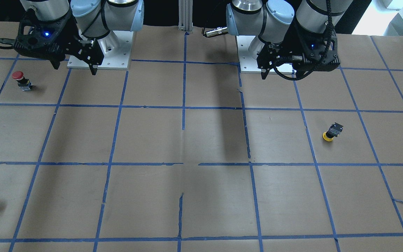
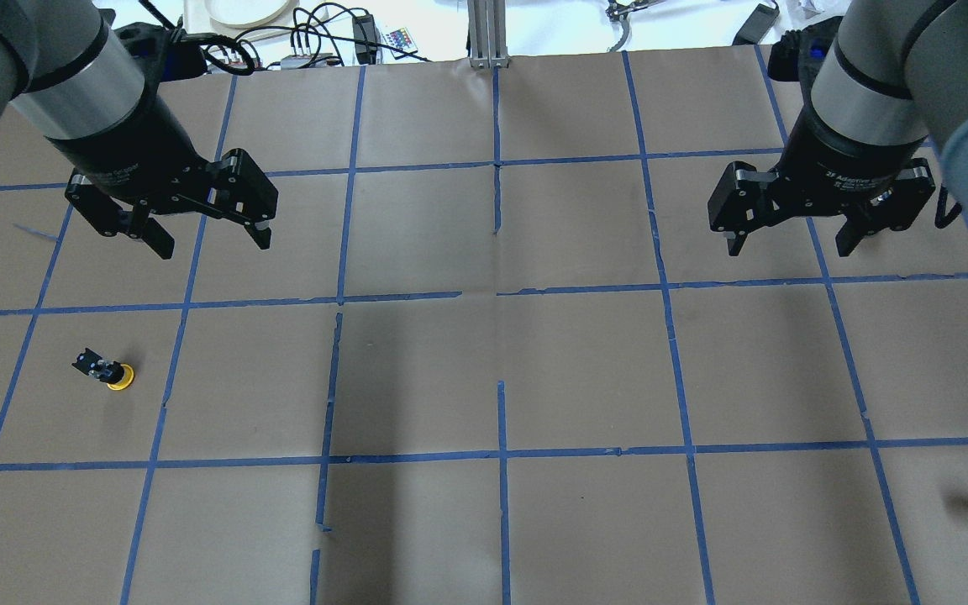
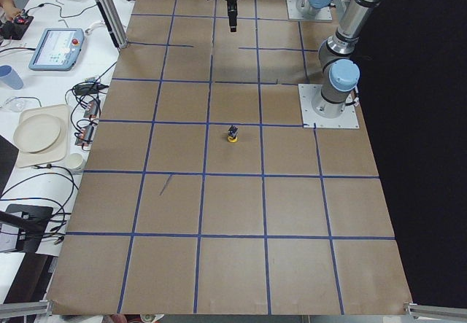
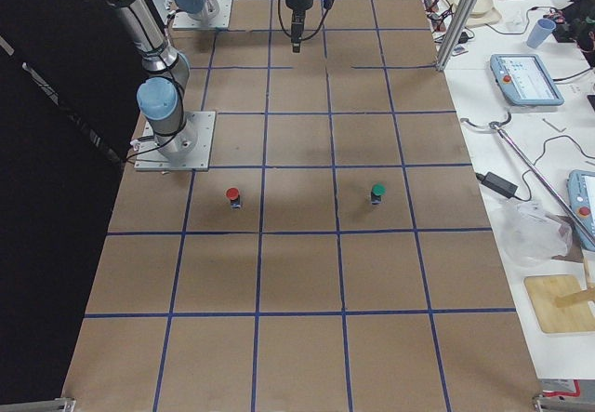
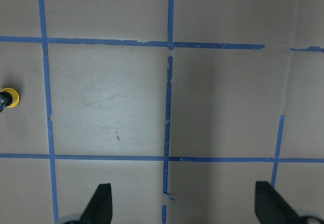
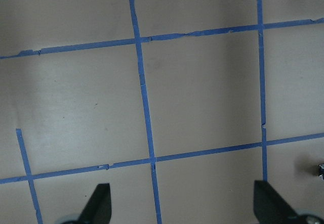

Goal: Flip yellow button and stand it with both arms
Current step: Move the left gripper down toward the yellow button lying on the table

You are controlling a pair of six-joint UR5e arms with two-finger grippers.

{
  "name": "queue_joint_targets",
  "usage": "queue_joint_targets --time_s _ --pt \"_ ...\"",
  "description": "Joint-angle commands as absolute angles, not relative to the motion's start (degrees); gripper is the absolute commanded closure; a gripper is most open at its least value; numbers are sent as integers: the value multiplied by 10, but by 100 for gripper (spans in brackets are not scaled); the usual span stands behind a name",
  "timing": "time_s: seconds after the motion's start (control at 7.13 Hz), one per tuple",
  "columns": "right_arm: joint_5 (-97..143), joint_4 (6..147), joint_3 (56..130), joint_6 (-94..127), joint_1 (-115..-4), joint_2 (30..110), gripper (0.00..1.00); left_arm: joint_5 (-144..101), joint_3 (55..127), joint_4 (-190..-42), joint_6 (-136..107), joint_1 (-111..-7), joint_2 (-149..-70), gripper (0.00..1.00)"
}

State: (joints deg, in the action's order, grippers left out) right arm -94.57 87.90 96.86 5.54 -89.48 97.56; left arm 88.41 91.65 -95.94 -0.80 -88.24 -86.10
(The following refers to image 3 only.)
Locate yellow push button switch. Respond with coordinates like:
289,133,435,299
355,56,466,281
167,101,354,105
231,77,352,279
227,125,238,143

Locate black monitor stand base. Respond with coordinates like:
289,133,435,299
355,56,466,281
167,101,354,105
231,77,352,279
1,203,53,253

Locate near teach pendant tablet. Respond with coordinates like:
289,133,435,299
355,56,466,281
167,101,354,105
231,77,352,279
28,28,85,71

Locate brown paper table cover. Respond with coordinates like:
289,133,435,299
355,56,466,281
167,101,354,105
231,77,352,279
48,0,411,315

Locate white paper cup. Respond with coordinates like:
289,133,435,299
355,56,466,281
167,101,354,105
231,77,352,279
64,153,86,174

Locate beige tray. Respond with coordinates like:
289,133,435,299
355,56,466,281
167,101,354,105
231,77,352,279
13,104,69,168

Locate beige round plate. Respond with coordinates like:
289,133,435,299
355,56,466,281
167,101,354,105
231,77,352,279
13,114,61,152

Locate blue plastic cup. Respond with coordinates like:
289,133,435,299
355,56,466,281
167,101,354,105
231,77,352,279
0,65,23,90

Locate aluminium frame post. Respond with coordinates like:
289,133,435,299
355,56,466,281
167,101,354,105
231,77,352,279
95,0,128,49

